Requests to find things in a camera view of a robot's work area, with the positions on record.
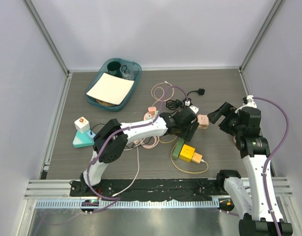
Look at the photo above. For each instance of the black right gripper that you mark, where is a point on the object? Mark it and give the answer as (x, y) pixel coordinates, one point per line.
(228, 110)

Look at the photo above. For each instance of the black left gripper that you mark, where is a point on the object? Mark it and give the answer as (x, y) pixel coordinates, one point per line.
(188, 134)

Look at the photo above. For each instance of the pink cube socket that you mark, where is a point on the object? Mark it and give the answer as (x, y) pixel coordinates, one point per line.
(203, 121)

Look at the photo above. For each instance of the yellow cube socket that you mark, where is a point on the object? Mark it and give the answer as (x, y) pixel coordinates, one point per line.
(186, 153)

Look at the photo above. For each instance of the green power strip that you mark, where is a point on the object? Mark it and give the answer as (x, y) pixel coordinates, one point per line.
(177, 149)

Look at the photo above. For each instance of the orange pink charger plug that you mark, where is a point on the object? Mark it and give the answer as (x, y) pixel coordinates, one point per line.
(152, 110)

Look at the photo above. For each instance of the yellow charger plug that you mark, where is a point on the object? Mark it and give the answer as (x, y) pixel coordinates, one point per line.
(196, 158)

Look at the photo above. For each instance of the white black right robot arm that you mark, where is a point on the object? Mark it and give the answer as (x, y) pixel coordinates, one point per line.
(257, 208)

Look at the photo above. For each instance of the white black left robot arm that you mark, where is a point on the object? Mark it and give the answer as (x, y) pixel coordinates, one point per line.
(111, 140)

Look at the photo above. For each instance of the round pink power socket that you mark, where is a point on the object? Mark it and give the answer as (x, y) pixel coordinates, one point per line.
(149, 116)

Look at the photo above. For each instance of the teal triangular power socket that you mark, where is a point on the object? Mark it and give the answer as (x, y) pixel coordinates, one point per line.
(82, 140)

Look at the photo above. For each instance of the clear glass cup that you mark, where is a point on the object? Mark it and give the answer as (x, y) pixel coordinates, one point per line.
(127, 73)

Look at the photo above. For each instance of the white paper sheet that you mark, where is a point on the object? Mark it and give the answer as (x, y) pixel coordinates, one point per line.
(110, 89)

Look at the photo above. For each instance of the dark green mug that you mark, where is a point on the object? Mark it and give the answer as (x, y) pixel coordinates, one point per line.
(114, 68)

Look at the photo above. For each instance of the teal plastic tray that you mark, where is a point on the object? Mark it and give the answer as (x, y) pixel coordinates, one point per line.
(107, 106)

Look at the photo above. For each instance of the white cube charger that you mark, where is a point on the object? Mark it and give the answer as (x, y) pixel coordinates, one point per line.
(82, 125)

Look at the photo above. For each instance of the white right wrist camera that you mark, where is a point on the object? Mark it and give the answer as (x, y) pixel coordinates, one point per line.
(248, 101)

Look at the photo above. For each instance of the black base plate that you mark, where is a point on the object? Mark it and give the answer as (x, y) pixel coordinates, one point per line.
(159, 190)

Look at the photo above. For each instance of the white slotted cable duct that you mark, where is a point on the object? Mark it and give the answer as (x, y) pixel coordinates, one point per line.
(88, 203)

